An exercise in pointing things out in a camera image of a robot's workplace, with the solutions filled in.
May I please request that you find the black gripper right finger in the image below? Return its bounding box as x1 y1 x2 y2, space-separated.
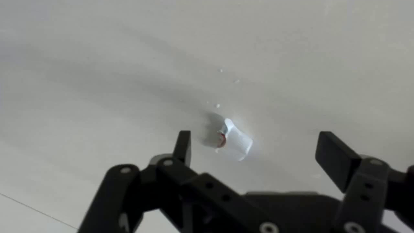
315 131 414 233

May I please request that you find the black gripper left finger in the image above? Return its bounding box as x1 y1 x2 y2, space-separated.
77 131 240 233

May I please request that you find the white coffee pod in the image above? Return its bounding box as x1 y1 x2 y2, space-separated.
217 118 253 161

